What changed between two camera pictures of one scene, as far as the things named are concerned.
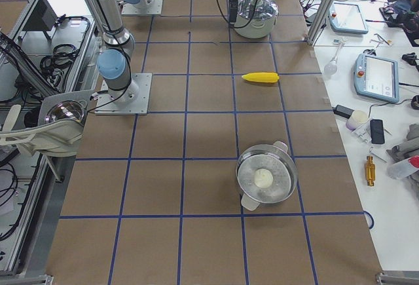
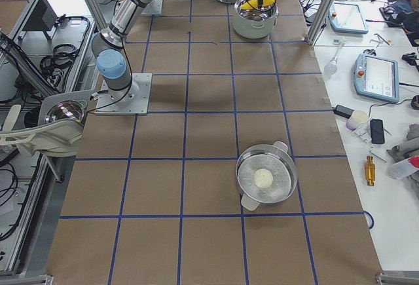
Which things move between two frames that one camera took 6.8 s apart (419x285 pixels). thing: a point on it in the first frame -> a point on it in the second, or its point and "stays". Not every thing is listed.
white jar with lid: (357, 118) stays
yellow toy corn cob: (262, 76) -> (268, 0)
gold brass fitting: (370, 171) stays
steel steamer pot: (266, 174) stays
